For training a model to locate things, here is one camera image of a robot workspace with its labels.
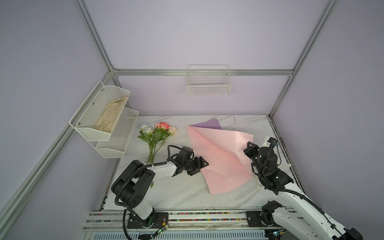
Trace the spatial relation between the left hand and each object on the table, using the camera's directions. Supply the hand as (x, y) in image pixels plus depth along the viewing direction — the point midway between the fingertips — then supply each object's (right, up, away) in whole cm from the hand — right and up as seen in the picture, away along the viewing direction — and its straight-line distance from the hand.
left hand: (205, 167), depth 87 cm
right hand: (+21, +16, -10) cm, 28 cm away
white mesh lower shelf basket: (-54, +12, +2) cm, 55 cm away
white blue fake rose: (-45, +25, +21) cm, 55 cm away
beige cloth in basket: (-52, +27, -10) cm, 59 cm away
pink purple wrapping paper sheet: (+15, +1, +4) cm, 16 cm away
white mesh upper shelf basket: (-58, +28, -10) cm, 65 cm away
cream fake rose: (-22, +22, +18) cm, 36 cm away
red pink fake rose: (-30, +23, +21) cm, 43 cm away
